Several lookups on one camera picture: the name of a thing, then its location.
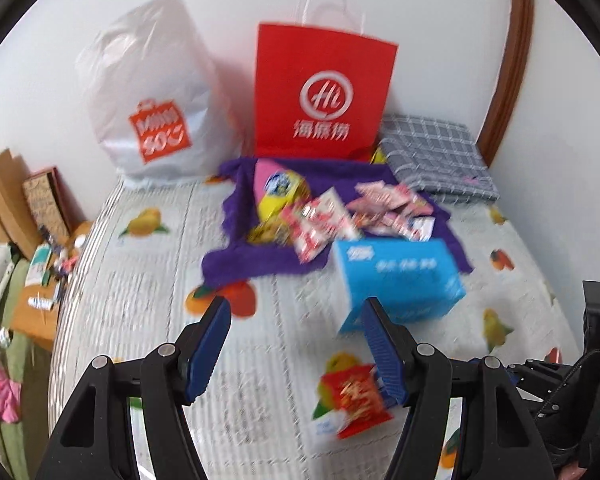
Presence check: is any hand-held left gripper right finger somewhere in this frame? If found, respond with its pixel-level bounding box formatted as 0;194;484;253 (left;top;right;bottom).
362;297;548;480

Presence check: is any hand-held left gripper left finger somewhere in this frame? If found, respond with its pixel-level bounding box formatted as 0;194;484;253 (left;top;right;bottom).
35;296;232;480

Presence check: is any red gold-print snack packet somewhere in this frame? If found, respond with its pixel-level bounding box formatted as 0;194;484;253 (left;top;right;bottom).
310;362;396;441

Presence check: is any blue tissue box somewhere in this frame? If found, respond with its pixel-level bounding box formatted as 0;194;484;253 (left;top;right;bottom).
332;237;467;335

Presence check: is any yellow snack packet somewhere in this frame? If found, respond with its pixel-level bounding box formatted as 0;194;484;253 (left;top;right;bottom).
247;217;293;246

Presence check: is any red and white snack packet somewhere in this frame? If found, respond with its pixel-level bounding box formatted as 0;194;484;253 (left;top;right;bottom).
280;187;361;263

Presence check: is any pile of pink candy packets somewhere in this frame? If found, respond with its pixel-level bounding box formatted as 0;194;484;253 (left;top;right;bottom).
347;180;436;243

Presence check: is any pink and yellow chip bag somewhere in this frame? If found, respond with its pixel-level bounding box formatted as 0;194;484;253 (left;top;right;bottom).
252;158;311;223

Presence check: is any purple towel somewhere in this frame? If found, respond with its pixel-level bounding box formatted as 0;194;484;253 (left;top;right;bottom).
201;156;475;283

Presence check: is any cluster of small cosmetics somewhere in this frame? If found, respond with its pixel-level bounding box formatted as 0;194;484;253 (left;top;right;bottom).
40;227;81;278

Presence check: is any wooden nightstand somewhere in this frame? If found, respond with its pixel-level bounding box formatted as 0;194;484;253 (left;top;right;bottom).
10;220;93;353

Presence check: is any green blanket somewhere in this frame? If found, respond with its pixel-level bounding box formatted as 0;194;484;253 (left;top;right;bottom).
0;260;56;480

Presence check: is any grey checked folded cloth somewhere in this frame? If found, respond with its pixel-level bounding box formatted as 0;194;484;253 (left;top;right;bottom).
380;114;501;204

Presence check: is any patterned flat box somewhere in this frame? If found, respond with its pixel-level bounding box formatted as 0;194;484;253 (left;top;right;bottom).
21;165;81;241

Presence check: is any white plastic shopping bag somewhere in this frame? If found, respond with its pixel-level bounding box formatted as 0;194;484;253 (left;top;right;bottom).
75;0;243;191

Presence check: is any wooden headboard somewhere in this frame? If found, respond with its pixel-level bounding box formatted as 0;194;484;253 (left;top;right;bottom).
0;147;43;261

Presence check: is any red paper bag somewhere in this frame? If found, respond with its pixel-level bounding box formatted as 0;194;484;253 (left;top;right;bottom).
252;0;400;161

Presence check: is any brown wooden door frame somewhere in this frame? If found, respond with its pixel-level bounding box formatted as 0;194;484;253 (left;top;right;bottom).
477;0;536;168

